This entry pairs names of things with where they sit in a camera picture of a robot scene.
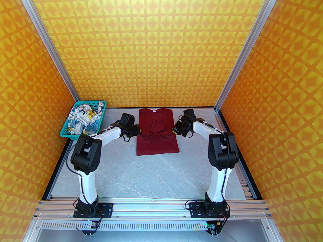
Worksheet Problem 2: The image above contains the dark red shirt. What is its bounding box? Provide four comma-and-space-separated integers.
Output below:
136, 107, 180, 156

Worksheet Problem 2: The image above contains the white cartoon print garment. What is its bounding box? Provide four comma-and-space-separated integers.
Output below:
67, 104, 104, 135

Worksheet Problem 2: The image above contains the teal perforated plastic basket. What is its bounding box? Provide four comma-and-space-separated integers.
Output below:
60, 101, 107, 140

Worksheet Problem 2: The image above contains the small electronics board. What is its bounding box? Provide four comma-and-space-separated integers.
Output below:
205, 220, 224, 236
80, 220, 101, 237

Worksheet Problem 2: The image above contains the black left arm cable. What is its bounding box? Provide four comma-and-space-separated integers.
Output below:
66, 144, 89, 205

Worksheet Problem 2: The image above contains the aluminium mounting rail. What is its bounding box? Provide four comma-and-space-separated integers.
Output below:
34, 197, 274, 220

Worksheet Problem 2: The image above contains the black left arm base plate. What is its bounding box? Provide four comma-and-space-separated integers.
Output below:
73, 202, 114, 218

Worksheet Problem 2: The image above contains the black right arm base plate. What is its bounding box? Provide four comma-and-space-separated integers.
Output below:
188, 202, 230, 219

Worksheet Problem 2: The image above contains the short aluminium side rail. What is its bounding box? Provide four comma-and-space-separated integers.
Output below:
240, 182, 258, 200

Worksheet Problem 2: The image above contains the perforated metal cable tray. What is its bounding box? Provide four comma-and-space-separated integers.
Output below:
26, 220, 275, 231

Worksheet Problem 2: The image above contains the aluminium frame post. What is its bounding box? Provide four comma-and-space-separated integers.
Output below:
14, 0, 81, 103
214, 0, 284, 113

